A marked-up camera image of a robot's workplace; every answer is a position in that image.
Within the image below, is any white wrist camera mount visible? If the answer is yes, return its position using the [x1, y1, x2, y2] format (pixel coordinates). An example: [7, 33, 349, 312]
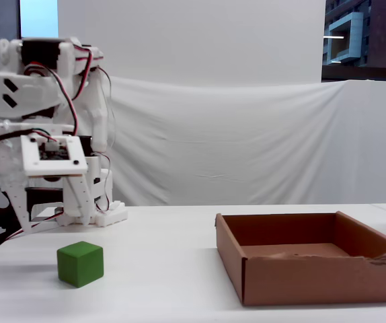
[20, 134, 89, 178]

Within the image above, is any white cloth backdrop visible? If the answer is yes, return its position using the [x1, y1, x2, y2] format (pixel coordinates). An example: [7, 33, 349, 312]
[102, 75, 386, 207]

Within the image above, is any brown cardboard box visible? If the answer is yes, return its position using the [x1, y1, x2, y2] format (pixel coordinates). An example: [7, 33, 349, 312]
[215, 211, 386, 307]

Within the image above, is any white backdrop panel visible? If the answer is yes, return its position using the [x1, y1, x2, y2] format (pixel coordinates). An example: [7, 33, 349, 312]
[57, 0, 327, 85]

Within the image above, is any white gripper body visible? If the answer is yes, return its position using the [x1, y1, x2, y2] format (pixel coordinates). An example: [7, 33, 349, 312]
[0, 122, 95, 190]

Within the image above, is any grey building outside window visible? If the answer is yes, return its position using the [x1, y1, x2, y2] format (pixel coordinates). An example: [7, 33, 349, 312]
[322, 0, 371, 67]

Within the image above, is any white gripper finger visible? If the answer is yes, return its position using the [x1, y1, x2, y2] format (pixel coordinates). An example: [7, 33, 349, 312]
[61, 175, 93, 225]
[6, 183, 35, 235]

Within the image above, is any green cube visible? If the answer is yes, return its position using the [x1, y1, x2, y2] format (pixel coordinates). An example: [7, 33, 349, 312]
[56, 240, 104, 289]

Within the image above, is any red black white servo cable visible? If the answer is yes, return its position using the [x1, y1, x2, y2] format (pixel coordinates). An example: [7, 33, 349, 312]
[5, 215, 65, 241]
[23, 63, 79, 135]

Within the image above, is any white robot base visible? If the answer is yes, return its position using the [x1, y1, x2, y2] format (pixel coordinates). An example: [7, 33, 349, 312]
[58, 198, 128, 228]

